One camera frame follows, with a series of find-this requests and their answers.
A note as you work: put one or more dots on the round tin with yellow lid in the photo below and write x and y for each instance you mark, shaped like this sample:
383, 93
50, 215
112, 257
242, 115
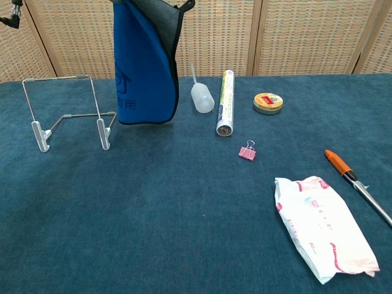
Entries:
268, 102

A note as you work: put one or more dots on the woven wooden folding screen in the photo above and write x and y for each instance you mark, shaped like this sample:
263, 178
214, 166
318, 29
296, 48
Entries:
275, 36

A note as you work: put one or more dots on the translucent squeeze bottle with nozzle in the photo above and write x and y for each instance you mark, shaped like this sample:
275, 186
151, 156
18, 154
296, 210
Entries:
202, 99

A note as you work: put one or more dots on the teal table cover cloth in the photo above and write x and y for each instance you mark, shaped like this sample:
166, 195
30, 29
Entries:
183, 199

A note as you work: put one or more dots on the grey blue microfibre cloth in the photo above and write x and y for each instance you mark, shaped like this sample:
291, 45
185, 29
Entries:
144, 76

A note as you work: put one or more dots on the pink binder clip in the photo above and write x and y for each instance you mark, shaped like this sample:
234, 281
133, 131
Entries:
246, 153

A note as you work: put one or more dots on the white and pink wipes pack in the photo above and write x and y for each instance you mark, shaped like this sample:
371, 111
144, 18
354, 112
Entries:
318, 220

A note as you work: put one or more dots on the white cylindrical tube roll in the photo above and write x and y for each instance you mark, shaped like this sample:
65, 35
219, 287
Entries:
226, 104

